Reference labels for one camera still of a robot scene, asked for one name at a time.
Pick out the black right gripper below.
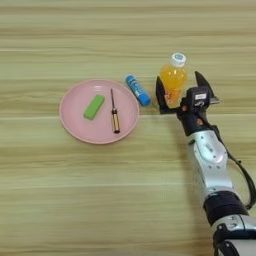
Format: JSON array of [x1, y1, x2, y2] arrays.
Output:
[[155, 70, 221, 137]]

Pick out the orange juice bottle white cap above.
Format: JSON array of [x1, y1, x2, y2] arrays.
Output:
[[159, 52, 188, 109]]

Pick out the pink round plate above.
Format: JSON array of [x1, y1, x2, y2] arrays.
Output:
[[58, 78, 140, 145]]

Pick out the small black box white label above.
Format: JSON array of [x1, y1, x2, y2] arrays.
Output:
[[185, 85, 212, 108]]

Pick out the blue glue stick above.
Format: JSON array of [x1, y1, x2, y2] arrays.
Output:
[[125, 74, 152, 108]]

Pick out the green rectangular eraser block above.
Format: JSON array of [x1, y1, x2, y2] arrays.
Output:
[[82, 94, 106, 121]]

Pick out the screwdriver with yellow-black handle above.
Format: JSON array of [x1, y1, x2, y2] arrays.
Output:
[[110, 88, 121, 135]]

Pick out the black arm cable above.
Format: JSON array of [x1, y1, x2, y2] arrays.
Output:
[[199, 111, 256, 211]]

